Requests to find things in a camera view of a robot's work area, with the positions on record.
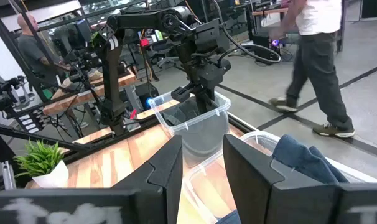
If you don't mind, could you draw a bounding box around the person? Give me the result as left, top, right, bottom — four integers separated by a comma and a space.
268, 0, 356, 138
16, 12, 73, 94

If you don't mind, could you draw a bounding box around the wooden workbench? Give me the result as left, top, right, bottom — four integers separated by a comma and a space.
42, 67, 138, 116

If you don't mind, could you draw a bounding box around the black computer tower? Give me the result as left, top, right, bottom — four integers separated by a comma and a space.
252, 32, 282, 62

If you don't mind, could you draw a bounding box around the dark olive hat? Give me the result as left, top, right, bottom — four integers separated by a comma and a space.
162, 110, 185, 127
175, 98, 208, 124

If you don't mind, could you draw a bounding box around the clear plastic bin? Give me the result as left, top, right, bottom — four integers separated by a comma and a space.
181, 130, 377, 224
147, 90, 232, 169

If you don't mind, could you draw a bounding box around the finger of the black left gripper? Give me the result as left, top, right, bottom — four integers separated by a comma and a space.
171, 86, 192, 103
196, 88, 216, 115

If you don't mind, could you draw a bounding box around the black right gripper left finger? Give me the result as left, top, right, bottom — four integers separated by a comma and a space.
0, 134, 184, 224

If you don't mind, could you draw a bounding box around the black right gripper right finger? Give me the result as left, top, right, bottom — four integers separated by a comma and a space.
223, 134, 377, 224

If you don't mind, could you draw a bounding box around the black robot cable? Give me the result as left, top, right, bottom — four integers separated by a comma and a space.
210, 0, 282, 68

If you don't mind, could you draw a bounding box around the black aluminium frame post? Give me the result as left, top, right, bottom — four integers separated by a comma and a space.
0, 7, 51, 103

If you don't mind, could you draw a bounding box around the green plant in white pot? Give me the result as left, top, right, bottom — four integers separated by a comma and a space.
13, 139, 70, 189

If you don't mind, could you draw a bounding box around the black diagonal frame brace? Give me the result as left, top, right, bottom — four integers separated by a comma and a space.
0, 119, 93, 153

